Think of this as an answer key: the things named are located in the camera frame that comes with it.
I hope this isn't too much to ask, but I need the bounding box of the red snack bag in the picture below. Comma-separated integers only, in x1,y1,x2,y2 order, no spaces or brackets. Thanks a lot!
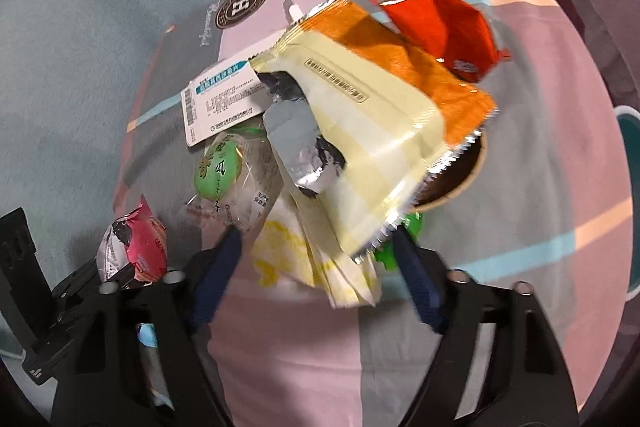
369,0,512,83

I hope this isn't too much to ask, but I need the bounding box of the teal white trash bin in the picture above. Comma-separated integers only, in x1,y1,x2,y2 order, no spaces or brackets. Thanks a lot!
613,104,640,303

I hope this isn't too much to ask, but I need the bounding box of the white blue wipes packet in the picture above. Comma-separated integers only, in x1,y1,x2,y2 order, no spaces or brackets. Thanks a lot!
138,323,157,349

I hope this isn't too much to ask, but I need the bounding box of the green round jelly cup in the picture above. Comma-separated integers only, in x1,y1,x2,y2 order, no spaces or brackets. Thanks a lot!
374,212,423,272

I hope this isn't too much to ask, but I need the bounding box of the pink candy wrapper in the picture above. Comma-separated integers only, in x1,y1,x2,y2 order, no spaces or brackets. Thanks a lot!
96,195,168,283

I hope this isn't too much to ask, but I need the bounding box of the yellow white crumpled wrapper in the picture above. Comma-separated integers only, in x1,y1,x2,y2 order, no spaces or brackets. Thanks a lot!
250,193,382,309

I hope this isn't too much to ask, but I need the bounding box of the green clear snack packet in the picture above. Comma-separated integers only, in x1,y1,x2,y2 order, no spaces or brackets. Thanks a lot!
183,127,282,232

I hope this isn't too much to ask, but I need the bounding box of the white medicine box blue print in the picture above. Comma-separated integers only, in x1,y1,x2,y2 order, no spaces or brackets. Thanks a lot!
181,58,271,147

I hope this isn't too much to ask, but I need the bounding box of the orange cream snack bag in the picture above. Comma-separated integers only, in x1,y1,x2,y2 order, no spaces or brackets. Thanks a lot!
250,0,497,258

